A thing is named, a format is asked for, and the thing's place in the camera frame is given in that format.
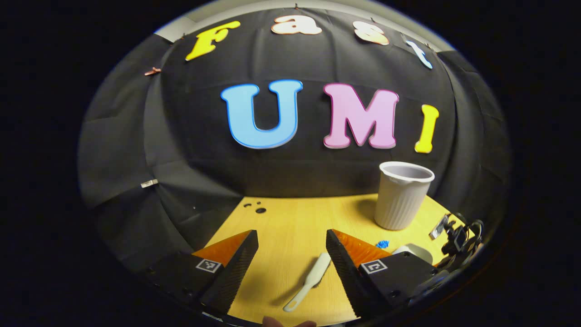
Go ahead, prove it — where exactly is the small white dustpan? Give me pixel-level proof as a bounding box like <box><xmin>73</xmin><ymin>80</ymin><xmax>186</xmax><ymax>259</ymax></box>
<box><xmin>391</xmin><ymin>244</ymin><xmax>434</xmax><ymax>265</ymax></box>

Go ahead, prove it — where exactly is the black backdrop cloth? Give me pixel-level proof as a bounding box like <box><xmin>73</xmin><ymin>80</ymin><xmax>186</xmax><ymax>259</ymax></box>
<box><xmin>77</xmin><ymin>7</ymin><xmax>513</xmax><ymax>282</ymax></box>

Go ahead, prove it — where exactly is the wooden desktop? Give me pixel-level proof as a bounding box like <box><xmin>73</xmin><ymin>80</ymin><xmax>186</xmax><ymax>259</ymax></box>
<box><xmin>202</xmin><ymin>193</ymin><xmax>477</xmax><ymax>327</ymax></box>

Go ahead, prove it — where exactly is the small white broom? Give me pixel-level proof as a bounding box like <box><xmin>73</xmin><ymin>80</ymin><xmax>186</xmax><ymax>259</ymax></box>
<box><xmin>283</xmin><ymin>252</ymin><xmax>332</xmax><ymax>313</ymax></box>

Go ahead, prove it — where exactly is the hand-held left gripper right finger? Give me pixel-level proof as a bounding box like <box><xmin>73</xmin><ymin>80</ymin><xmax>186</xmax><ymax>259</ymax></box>
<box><xmin>326</xmin><ymin>229</ymin><xmax>438</xmax><ymax>318</ymax></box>

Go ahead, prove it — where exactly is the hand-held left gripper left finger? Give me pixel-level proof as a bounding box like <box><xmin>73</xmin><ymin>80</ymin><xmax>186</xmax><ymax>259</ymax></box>
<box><xmin>145</xmin><ymin>229</ymin><xmax>259</xmax><ymax>316</ymax></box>

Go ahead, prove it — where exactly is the white ribbed garbage bin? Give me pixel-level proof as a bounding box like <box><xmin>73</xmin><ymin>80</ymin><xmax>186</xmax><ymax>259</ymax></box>
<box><xmin>374</xmin><ymin>161</ymin><xmax>435</xmax><ymax>231</ymax></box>

